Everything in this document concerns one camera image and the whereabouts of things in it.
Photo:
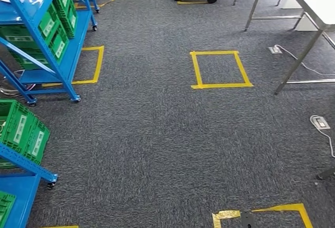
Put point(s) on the grey floor socket box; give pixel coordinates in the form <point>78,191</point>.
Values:
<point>321,123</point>
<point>275,50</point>

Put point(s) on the chrome stanchion base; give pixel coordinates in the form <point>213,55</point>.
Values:
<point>7,91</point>

